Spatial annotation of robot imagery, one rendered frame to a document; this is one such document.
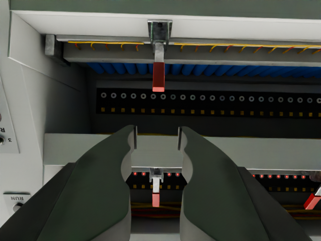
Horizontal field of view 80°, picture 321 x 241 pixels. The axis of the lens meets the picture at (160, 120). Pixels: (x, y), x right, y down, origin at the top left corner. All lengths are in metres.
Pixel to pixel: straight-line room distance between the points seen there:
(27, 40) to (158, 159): 0.22
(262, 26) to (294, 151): 0.18
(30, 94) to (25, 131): 0.05
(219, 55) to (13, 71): 0.26
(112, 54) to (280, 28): 0.21
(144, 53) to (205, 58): 0.09
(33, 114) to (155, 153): 0.17
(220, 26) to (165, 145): 0.17
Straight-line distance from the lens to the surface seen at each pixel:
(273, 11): 0.27
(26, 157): 0.33
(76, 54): 0.31
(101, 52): 0.30
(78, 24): 0.27
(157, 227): 0.49
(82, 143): 0.30
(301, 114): 0.50
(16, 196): 0.37
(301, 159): 0.35
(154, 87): 0.19
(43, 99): 0.31
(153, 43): 0.24
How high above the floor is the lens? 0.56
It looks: 20 degrees up
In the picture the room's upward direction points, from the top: 178 degrees counter-clockwise
